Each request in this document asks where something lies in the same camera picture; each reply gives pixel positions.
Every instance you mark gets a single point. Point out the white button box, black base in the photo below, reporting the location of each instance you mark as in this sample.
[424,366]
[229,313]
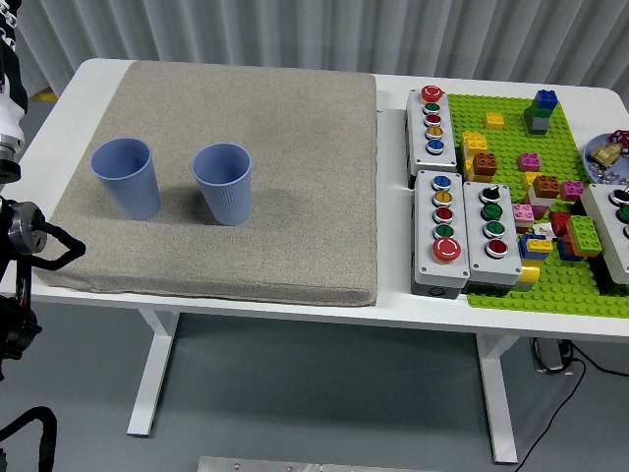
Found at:
[604,216]

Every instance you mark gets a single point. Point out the grey button box, black knob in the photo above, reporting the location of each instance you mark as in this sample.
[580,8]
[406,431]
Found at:
[511,268]

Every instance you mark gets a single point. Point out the yellow grey brick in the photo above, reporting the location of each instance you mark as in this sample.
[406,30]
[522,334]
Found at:
[530,274]

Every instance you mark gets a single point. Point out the green studded baseplate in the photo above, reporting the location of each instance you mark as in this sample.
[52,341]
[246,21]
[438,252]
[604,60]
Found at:
[511,142]

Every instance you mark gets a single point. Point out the brown brick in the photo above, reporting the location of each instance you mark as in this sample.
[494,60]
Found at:
[485,164]
[546,187]

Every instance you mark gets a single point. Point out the blue plate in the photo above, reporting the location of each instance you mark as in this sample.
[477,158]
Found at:
[623,167]

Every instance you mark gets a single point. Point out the pink brick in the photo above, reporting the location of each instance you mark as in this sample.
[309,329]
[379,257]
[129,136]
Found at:
[522,216]
[529,162]
[572,191]

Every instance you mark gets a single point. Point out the green brick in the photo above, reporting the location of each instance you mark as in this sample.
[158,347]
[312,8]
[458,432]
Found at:
[585,235]

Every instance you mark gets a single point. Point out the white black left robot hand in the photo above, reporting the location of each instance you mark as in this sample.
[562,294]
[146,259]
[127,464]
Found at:
[10,113]

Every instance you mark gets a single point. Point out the red brick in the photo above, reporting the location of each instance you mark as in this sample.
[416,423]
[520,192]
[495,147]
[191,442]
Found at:
[559,223]

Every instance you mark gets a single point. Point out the small yellow brick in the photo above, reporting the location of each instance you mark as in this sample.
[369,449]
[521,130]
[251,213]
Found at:
[494,121]

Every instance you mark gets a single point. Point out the blue green grey brick tower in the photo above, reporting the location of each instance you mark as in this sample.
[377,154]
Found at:
[540,113]

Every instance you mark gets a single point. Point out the white table leg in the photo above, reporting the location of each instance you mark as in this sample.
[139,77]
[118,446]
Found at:
[152,373]
[496,403]

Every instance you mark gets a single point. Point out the grey five-button box, large red mushroom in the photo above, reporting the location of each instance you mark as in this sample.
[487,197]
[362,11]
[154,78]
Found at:
[425,268]

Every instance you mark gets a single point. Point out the grey-brown fabric mat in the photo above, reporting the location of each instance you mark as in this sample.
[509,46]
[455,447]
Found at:
[275,196]

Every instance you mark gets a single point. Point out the blue yellow brick stack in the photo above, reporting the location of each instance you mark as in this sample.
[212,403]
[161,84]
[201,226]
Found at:
[536,246]

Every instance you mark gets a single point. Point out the brass fitting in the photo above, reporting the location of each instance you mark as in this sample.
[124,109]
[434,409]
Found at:
[605,155]

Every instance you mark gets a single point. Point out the white pleated curtain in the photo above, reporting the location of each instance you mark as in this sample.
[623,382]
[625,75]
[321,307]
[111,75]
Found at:
[295,29]

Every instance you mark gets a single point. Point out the grey power adapter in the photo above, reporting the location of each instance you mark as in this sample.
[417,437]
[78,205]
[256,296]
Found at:
[549,356]

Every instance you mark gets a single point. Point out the grey five-button box, small red mushroom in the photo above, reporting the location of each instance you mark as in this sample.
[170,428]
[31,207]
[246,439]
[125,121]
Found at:
[442,157]

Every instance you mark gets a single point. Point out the blue ribbed plastic cup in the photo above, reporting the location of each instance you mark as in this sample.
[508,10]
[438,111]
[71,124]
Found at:
[226,196]
[129,187]

